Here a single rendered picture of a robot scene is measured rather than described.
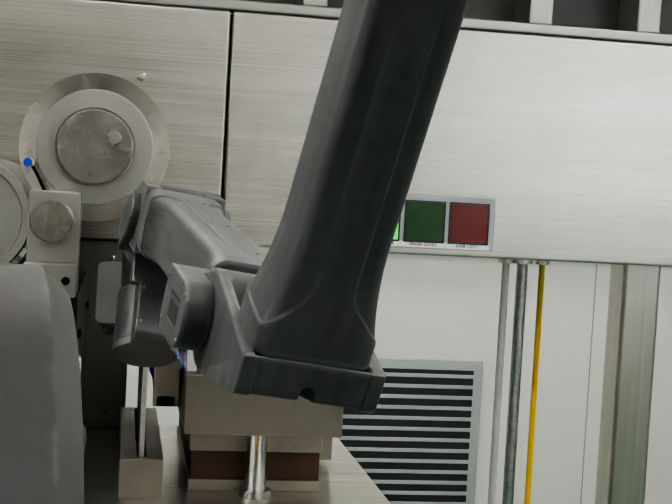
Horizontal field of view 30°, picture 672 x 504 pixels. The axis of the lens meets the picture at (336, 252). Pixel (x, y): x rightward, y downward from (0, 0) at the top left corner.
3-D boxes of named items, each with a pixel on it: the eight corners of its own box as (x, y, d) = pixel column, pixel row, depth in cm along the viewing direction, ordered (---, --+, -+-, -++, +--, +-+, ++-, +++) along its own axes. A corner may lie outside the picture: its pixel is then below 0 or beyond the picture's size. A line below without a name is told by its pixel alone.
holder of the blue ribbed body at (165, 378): (152, 406, 129) (154, 358, 128) (148, 371, 151) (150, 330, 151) (183, 407, 129) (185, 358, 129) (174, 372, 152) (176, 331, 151)
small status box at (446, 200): (306, 242, 162) (309, 188, 161) (305, 242, 162) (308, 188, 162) (492, 251, 166) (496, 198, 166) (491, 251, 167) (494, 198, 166)
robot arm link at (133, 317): (232, 202, 109) (134, 183, 106) (225, 323, 103) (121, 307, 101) (197, 260, 119) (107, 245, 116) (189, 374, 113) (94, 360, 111)
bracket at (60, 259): (12, 512, 119) (25, 189, 117) (17, 495, 125) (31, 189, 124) (65, 512, 120) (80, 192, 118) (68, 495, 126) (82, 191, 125)
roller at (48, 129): (25, 192, 124) (47, 78, 123) (42, 189, 149) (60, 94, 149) (141, 214, 126) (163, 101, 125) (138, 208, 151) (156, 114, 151)
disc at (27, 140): (6, 206, 124) (33, 58, 123) (6, 205, 124) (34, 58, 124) (154, 234, 126) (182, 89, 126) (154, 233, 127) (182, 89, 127)
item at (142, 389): (138, 470, 129) (142, 383, 128) (136, 425, 152) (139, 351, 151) (143, 471, 129) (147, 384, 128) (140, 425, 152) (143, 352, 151)
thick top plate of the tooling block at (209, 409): (183, 434, 125) (186, 374, 124) (169, 372, 164) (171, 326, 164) (341, 438, 127) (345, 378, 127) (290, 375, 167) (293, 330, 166)
